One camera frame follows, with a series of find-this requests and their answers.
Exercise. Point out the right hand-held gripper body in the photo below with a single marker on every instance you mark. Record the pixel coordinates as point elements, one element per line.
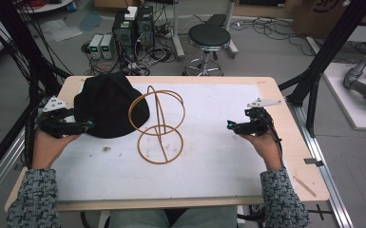
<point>257,122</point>

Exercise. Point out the white table mat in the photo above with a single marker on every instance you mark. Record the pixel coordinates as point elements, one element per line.
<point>202,158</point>

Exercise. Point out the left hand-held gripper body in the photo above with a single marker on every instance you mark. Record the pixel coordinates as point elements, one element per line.
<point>54,122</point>

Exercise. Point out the white box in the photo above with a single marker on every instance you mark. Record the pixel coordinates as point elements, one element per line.
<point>131,13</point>

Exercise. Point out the thin wooden stick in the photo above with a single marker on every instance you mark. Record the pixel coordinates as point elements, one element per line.
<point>304,186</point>

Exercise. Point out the white board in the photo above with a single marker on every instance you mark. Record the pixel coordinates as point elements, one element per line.
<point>345,104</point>

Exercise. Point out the grey power supply unit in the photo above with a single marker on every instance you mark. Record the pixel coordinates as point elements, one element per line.
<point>95,46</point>
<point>107,46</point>

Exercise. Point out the black round stool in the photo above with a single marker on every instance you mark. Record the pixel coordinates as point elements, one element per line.
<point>209,39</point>

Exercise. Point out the person's right hand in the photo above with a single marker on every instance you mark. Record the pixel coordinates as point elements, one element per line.
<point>264,147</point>

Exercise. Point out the aluminium rail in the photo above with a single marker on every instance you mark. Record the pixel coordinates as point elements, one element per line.
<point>323,171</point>
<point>0,177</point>

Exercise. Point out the person's legs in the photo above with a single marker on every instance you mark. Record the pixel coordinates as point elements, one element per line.
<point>171,218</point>

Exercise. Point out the black computer tower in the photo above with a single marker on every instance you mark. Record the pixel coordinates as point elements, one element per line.
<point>124,34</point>
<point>145,27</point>

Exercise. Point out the cardboard box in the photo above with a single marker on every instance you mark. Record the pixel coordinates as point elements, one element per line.
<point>326,15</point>

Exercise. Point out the black metal frame strut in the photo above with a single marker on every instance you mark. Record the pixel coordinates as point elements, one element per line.
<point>332,47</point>
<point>22,47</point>

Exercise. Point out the person's left hand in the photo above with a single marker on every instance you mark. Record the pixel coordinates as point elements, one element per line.
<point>49,147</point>

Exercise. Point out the black hat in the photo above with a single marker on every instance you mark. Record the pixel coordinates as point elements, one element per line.
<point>109,106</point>

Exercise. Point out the grey tape piece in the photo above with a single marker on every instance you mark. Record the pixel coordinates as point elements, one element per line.
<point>313,162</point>

